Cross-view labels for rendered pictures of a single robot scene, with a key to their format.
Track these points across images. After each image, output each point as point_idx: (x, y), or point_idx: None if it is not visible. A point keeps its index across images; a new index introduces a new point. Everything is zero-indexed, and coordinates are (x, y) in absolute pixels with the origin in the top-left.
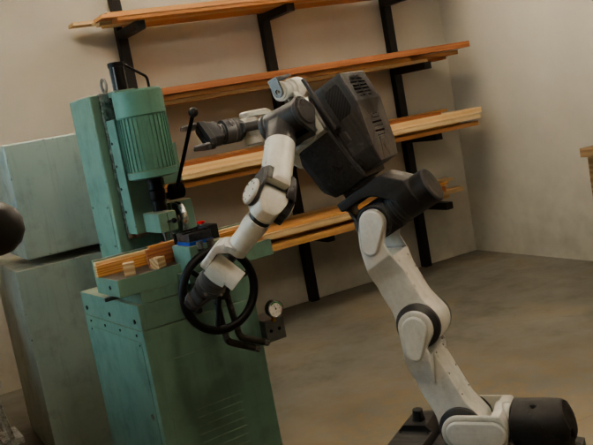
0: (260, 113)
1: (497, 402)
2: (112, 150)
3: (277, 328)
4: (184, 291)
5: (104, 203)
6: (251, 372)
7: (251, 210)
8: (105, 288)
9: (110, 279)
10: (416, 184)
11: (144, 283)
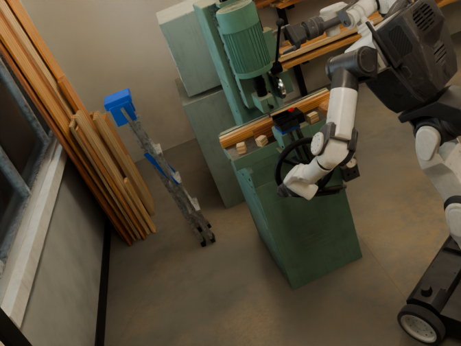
0: (337, 9)
1: None
2: (224, 47)
3: (352, 171)
4: (278, 175)
5: (225, 82)
6: (334, 200)
7: (317, 158)
8: (228, 156)
9: (230, 156)
10: None
11: (252, 158)
